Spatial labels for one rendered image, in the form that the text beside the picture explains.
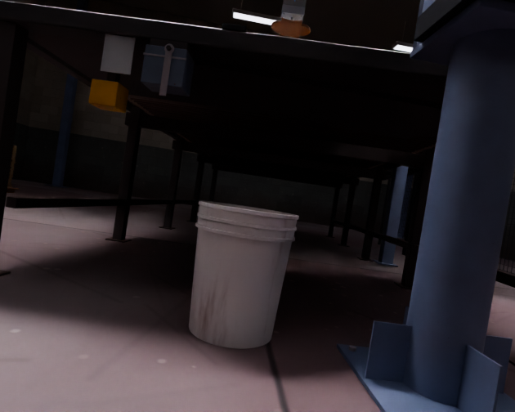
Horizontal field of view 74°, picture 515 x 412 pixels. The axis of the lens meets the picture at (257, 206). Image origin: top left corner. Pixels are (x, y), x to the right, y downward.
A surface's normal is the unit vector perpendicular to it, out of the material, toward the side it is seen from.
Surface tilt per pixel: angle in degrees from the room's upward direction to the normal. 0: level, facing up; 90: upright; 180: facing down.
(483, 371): 90
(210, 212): 93
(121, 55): 90
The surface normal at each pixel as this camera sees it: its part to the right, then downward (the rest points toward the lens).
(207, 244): -0.70, -0.04
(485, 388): -0.98, -0.15
